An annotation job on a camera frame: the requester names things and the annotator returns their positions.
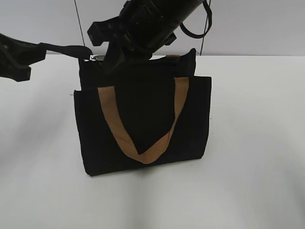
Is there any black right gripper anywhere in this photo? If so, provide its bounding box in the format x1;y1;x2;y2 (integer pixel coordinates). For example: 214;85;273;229
87;9;153;77

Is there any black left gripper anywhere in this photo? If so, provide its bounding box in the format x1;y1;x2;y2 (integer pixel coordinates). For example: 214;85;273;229
0;34;46;82

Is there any silver zipper pull with ring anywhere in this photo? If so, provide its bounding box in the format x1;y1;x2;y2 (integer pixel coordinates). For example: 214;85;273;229
84;55;105;62

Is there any black bag with tan handles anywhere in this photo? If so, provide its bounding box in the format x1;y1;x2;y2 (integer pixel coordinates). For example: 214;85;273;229
73;49;212;177

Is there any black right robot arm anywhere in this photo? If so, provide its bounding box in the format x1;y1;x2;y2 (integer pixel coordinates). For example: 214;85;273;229
87;0;212;74

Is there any black cable loop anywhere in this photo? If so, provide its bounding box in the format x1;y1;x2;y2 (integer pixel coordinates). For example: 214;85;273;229
180;0;213;38

